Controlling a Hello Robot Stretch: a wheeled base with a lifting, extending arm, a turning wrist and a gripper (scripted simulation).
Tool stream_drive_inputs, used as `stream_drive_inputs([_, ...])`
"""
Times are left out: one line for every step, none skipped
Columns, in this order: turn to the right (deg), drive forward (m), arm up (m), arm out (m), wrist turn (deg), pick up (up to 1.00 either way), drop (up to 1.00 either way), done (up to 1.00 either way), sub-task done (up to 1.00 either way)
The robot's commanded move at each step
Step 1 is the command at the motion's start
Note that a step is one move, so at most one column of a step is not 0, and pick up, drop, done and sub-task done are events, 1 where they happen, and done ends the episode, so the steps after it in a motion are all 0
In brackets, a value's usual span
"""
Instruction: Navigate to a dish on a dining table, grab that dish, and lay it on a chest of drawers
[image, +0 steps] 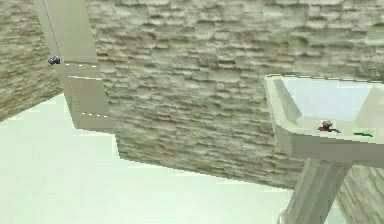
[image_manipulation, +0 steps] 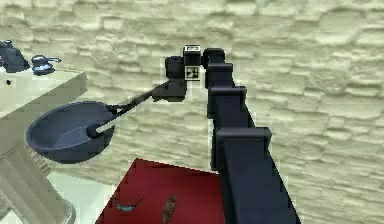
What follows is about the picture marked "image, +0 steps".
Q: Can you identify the pale room door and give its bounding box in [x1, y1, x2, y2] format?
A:
[33, 0, 114, 134]

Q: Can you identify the dark red sink tap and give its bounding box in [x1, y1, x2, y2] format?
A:
[317, 120, 342, 134]

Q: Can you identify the white pedestal sink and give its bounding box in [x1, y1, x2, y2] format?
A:
[264, 73, 384, 224]

